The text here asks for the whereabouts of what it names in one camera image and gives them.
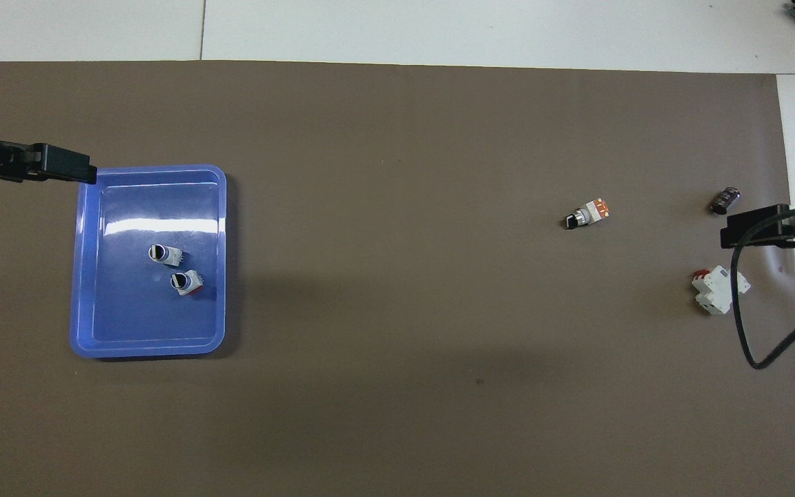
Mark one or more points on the orange-backed selector switch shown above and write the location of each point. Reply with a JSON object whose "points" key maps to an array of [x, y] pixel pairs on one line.
{"points": [[594, 210]]}

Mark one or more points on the blue plastic tray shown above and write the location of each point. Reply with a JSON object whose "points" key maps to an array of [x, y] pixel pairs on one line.
{"points": [[156, 324]]}

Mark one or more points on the white selector switch black knob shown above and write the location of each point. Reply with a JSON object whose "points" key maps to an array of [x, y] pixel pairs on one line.
{"points": [[187, 281]]}

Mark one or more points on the small dark terminal block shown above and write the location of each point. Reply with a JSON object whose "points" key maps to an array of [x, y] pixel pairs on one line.
{"points": [[725, 200]]}

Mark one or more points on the green-backed selector switch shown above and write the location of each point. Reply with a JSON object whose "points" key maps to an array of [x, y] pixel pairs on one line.
{"points": [[170, 255]]}

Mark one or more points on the white circuit breaker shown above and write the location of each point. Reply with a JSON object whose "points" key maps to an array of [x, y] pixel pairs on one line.
{"points": [[718, 290]]}

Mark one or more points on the brown table mat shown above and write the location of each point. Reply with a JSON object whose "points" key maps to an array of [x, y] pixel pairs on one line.
{"points": [[397, 345]]}

